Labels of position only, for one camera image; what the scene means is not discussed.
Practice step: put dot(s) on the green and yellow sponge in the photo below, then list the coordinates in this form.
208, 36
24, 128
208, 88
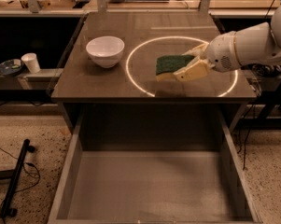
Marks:
168, 64

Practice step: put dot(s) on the black bar on floor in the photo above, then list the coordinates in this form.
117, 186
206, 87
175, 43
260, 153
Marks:
5, 209

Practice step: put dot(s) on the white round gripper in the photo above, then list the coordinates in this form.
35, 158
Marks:
220, 52

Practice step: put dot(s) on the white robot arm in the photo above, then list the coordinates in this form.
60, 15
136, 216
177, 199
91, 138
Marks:
259, 44

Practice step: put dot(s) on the white bowl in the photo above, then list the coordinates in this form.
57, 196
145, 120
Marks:
105, 51

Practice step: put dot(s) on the open grey top drawer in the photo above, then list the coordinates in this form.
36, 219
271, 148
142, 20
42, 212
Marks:
152, 164

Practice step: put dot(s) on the grey cabinet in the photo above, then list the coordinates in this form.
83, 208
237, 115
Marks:
147, 36

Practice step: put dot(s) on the white paper cup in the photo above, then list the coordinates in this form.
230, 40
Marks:
31, 62

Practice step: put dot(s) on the dark plate with items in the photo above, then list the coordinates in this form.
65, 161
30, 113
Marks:
11, 67

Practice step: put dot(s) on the low shelf on left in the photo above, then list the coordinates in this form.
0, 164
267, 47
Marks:
45, 79

